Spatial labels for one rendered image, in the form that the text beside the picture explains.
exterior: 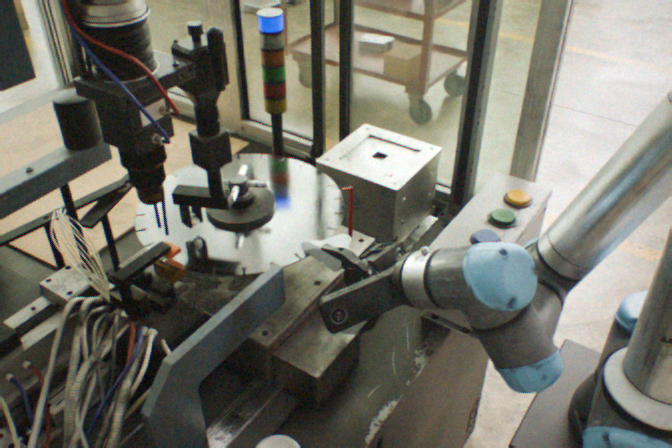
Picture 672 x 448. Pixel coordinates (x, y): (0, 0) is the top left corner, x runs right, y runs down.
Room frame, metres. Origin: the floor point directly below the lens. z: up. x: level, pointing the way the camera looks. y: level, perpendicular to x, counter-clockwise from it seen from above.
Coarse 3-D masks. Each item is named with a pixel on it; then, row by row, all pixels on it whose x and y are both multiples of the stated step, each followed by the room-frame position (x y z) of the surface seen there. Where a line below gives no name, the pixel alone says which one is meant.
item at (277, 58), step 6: (282, 48) 1.15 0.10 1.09; (264, 54) 1.14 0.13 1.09; (270, 54) 1.13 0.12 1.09; (276, 54) 1.13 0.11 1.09; (282, 54) 1.14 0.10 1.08; (264, 60) 1.14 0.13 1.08; (270, 60) 1.13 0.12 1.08; (276, 60) 1.13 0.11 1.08; (282, 60) 1.14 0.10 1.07; (270, 66) 1.13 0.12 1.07; (276, 66) 1.13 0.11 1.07
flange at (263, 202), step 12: (252, 192) 0.86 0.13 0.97; (264, 192) 0.88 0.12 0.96; (240, 204) 0.83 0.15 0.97; (252, 204) 0.84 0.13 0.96; (264, 204) 0.84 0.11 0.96; (216, 216) 0.81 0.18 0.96; (228, 216) 0.81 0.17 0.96; (240, 216) 0.81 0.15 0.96; (252, 216) 0.81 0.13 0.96; (264, 216) 0.81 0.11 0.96
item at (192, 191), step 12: (216, 180) 0.77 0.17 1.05; (180, 192) 0.78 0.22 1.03; (192, 192) 0.78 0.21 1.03; (204, 192) 0.78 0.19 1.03; (216, 192) 0.77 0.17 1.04; (228, 192) 0.78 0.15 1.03; (180, 204) 0.77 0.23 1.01; (192, 204) 0.77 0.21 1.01; (204, 204) 0.77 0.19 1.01; (216, 204) 0.76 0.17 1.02; (228, 204) 0.76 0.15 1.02; (180, 216) 0.78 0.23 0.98
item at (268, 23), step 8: (264, 8) 1.17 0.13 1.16; (272, 8) 1.17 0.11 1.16; (264, 16) 1.13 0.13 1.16; (272, 16) 1.13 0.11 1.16; (280, 16) 1.14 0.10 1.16; (264, 24) 1.13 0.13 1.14; (272, 24) 1.13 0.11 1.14; (280, 24) 1.14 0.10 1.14; (264, 32) 1.13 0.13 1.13; (272, 32) 1.13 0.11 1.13
